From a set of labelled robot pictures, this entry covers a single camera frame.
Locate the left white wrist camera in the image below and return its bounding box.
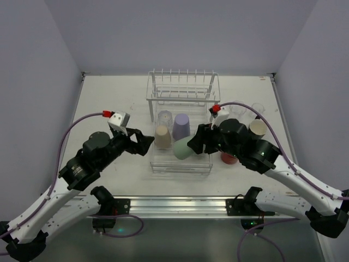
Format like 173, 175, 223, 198
107, 111, 130, 136

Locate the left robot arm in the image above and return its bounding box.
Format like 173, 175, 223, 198
1, 128, 154, 261

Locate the large green plastic cup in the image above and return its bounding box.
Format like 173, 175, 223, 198
173, 136, 195, 160

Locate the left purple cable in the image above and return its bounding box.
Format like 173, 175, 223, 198
0, 110, 145, 241

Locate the aluminium mounting rail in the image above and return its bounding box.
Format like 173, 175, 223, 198
35, 195, 322, 219

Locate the white wire dish rack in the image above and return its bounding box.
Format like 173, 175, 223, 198
146, 69, 220, 175

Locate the clear faceted glass cup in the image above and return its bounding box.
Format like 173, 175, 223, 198
158, 110, 173, 129

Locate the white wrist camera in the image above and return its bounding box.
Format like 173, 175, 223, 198
211, 107, 230, 129
107, 111, 130, 136

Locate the beige plastic cup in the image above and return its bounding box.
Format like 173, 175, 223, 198
155, 125, 171, 149

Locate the clear small glass cup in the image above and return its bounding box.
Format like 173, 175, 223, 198
251, 103, 265, 115

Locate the clear ribbed glass cup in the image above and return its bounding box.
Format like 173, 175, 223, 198
230, 100, 246, 119

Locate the black base bracket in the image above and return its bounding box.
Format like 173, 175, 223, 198
225, 188, 275, 230
92, 198, 130, 233

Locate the right black base bracket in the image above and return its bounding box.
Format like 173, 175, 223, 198
225, 188, 275, 230

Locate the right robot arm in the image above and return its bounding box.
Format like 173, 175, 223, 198
187, 119, 348, 239

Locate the black ceramic mug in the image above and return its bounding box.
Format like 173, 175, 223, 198
248, 119, 268, 140

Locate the red ceramic mug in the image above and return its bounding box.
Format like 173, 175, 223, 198
220, 152, 238, 165

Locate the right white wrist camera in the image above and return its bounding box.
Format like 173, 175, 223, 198
211, 107, 230, 129

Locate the lavender plastic cup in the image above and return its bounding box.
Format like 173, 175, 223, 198
172, 114, 190, 141

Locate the left black base bracket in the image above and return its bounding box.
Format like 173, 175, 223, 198
92, 198, 130, 233

